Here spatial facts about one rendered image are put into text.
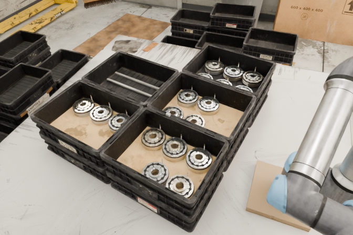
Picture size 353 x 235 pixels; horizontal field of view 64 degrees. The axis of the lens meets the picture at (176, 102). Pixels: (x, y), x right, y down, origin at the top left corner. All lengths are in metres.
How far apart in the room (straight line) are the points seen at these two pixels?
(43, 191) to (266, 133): 1.05
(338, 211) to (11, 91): 2.13
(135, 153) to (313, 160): 0.72
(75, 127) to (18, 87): 1.07
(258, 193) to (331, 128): 0.56
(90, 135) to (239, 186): 0.68
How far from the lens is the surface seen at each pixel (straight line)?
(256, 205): 1.20
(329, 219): 0.69
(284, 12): 3.76
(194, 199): 0.95
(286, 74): 1.88
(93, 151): 1.11
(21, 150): 1.57
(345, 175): 1.05
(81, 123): 1.38
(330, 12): 3.78
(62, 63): 2.70
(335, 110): 0.77
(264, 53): 2.36
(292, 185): 0.69
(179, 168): 1.14
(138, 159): 1.18
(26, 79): 2.43
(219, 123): 1.30
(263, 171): 1.29
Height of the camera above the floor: 1.76
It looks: 42 degrees down
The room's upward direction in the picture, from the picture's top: 2 degrees counter-clockwise
